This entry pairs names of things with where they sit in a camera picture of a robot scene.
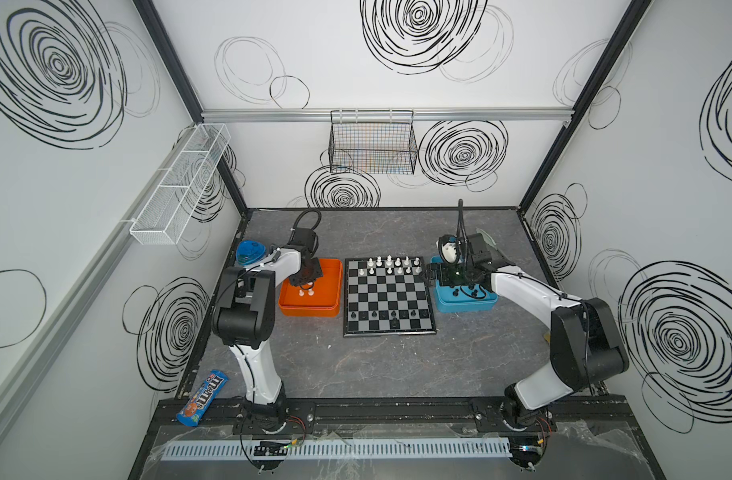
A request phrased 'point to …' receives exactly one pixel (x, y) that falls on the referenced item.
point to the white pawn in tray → (310, 292)
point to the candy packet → (202, 398)
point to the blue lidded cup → (249, 251)
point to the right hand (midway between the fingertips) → (430, 274)
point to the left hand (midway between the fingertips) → (314, 274)
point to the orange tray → (319, 298)
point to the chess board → (387, 296)
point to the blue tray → (459, 298)
